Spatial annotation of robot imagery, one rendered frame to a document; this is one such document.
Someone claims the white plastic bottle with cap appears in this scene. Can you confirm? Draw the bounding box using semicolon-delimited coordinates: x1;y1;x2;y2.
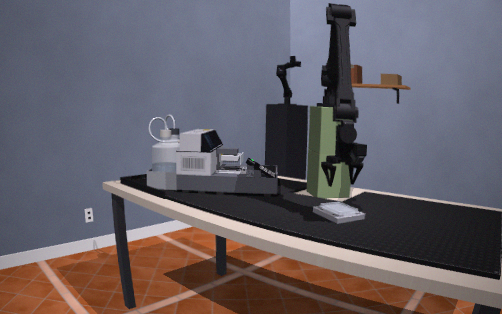
152;130;180;173

